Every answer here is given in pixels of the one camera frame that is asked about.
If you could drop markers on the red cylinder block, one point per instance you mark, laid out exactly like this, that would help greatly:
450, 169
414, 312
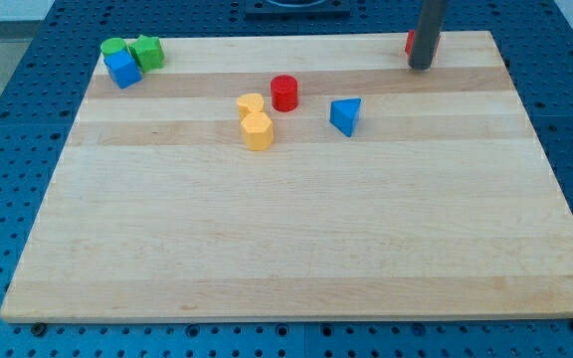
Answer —
284, 91

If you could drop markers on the wooden board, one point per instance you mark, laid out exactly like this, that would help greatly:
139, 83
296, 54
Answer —
440, 206

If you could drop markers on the yellow hexagon block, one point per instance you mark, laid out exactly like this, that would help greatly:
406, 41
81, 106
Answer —
258, 131

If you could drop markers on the yellow heart block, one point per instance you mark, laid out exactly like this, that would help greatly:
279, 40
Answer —
250, 102

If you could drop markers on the blue triangle block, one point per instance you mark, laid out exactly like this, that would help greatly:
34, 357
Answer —
344, 114

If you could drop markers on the green star block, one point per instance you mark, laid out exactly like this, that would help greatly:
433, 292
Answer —
147, 52

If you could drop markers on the red block behind rod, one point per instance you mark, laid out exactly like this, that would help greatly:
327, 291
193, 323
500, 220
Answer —
410, 40

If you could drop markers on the blue cube block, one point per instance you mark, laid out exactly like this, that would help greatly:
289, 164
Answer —
122, 69

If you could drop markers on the green cylinder block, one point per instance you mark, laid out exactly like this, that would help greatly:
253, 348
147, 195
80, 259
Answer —
112, 46

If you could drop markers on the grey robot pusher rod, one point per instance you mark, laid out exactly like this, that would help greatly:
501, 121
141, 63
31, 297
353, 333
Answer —
427, 34

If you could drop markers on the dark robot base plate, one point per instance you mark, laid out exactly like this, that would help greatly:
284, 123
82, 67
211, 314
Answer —
297, 8

